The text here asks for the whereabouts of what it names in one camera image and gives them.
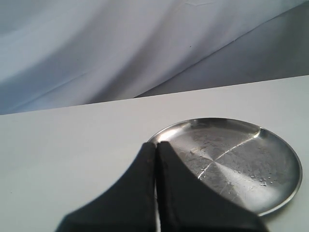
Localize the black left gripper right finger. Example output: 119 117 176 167
156 142 266 232

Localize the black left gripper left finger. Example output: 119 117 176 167
57 143 156 232

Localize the round steel plate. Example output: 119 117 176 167
150 117 303 216

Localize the white backdrop cloth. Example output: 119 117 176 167
0 0 302 115

